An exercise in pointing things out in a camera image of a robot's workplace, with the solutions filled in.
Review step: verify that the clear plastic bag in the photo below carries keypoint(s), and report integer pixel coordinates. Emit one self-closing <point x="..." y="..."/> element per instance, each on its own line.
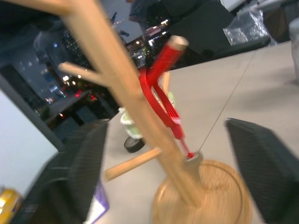
<point x="250" y="28"/>

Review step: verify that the purple and white card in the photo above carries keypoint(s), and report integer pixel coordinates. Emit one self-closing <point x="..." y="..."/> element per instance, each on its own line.
<point x="100" y="200"/>

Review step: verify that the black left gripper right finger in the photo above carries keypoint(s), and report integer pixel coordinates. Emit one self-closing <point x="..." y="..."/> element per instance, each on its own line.
<point x="268" y="168"/>

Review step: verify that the grey rounded object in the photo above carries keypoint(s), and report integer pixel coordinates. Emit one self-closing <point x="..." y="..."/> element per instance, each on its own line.
<point x="294" y="42"/>

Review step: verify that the green white toy with wheel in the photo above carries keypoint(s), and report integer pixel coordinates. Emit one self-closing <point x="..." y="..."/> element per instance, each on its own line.
<point x="132" y="129"/>

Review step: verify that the wooden tree stand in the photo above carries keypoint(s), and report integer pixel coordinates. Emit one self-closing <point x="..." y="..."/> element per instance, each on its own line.
<point x="116" y="77"/>

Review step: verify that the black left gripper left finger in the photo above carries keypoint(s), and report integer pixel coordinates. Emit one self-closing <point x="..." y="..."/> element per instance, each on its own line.
<point x="72" y="172"/>

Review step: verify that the large black object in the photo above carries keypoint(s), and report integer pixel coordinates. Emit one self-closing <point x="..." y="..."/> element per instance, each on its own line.
<point x="201" y="25"/>

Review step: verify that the yellow object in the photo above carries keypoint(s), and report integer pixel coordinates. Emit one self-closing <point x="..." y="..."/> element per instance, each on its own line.
<point x="8" y="203"/>

